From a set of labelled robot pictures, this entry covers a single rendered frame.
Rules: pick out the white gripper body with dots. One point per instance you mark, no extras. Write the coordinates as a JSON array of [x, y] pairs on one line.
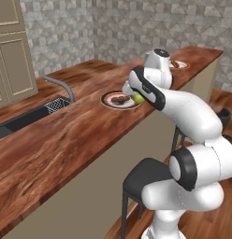
[[127, 89]]

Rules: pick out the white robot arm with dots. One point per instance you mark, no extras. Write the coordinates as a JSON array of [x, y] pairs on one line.
[[195, 118]]

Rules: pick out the green pear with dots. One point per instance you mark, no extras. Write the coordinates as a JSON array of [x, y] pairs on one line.
[[139, 99]]

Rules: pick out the white plate with dark rim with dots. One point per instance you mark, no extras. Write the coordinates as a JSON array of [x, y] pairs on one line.
[[106, 100]]

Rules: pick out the white plate with orange rim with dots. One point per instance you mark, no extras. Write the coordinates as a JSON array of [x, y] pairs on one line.
[[182, 65]]

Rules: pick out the brown meat pieces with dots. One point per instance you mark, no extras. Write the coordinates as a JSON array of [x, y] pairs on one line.
[[120, 99]]

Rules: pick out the brown and orange sausage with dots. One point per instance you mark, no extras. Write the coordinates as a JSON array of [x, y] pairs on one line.
[[174, 64]]

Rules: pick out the grey curved tap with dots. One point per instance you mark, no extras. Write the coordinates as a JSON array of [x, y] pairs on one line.
[[63, 84]]

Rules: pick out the black stool with square seat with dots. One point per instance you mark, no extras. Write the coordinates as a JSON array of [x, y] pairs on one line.
[[146, 175]]

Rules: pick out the black stool with backrest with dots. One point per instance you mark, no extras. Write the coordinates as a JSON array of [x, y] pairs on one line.
[[225, 116]]

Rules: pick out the black sink basin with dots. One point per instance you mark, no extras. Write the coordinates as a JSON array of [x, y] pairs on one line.
[[24, 119]]

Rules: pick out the beige tall cupboards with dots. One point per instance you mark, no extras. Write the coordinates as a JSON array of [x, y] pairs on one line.
[[15, 59]]

